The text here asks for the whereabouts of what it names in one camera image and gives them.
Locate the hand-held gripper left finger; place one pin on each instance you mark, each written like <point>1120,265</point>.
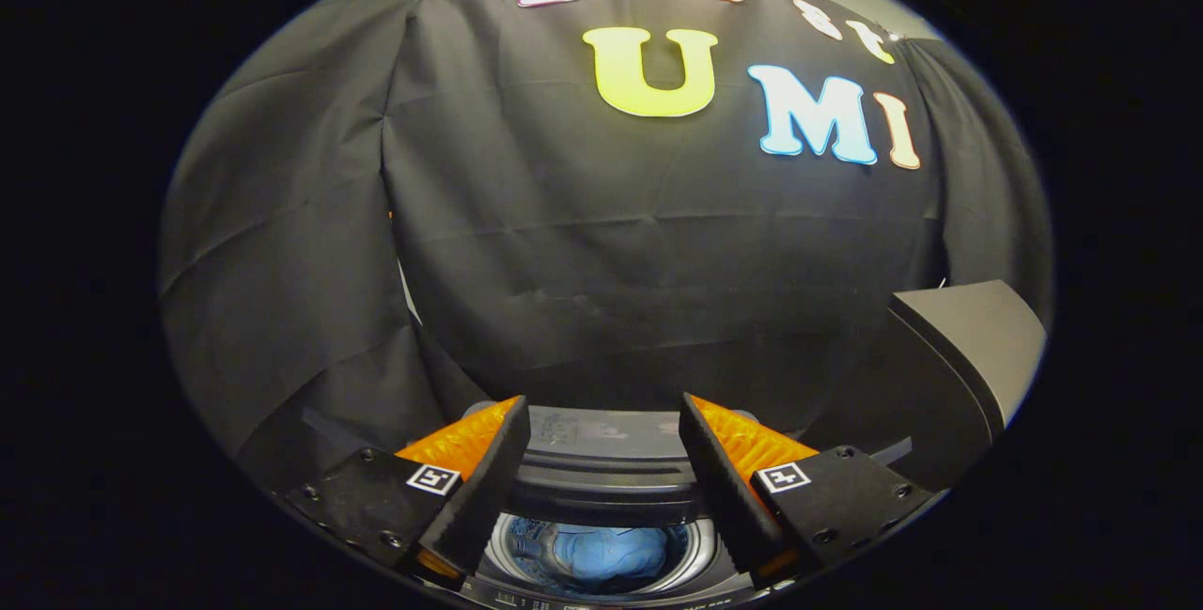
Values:
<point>475,497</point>

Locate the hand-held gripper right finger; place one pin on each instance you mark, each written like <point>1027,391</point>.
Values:
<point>724,488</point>

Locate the grey top-load washing machine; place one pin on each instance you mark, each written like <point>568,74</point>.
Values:
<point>705,582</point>

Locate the light blue polo shirt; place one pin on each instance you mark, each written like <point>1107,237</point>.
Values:
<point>611,558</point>

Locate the black backdrop cloth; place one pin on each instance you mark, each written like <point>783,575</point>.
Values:
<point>611,243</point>

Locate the grey cabinet with dark top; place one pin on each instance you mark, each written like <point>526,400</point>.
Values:
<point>977,337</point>

